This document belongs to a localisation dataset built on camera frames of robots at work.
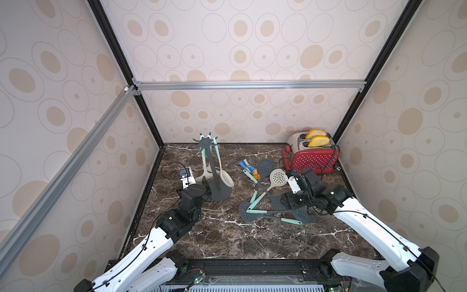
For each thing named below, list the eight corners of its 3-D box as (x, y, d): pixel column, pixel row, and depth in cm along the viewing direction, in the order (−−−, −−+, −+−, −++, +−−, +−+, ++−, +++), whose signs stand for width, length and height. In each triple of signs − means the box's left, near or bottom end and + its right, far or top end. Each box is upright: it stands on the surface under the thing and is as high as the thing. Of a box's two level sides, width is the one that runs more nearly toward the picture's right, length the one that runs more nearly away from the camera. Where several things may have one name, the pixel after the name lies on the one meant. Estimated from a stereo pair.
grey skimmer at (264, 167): (249, 174, 107) (250, 171, 105) (264, 159, 114) (264, 156, 112) (261, 182, 104) (262, 179, 101) (275, 166, 111) (276, 163, 108)
